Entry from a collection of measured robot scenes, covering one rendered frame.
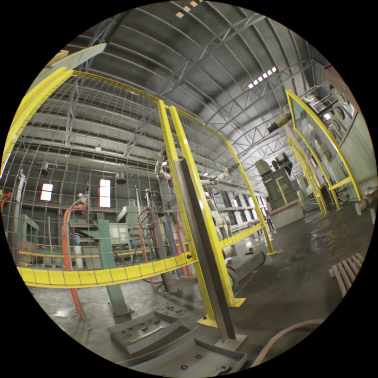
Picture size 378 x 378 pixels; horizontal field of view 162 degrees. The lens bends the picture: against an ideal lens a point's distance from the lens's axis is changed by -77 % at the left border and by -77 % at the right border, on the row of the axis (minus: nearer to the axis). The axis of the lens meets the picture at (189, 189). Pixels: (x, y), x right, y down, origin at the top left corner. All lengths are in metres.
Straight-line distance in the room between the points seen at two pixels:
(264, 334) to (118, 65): 11.62
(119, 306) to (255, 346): 0.96
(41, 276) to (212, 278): 0.61
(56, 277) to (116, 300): 0.73
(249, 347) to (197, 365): 0.20
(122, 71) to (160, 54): 2.88
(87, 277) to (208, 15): 11.29
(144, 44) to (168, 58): 2.07
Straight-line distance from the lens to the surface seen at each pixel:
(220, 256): 0.83
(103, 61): 11.29
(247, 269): 1.25
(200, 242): 0.49
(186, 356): 0.67
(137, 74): 11.22
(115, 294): 1.20
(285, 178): 5.24
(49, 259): 6.96
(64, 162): 10.37
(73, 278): 0.55
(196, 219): 0.50
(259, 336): 0.67
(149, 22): 10.63
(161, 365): 0.67
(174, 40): 10.77
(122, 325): 0.97
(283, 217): 4.42
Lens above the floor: 0.49
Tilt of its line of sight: 22 degrees up
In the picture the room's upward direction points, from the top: 15 degrees counter-clockwise
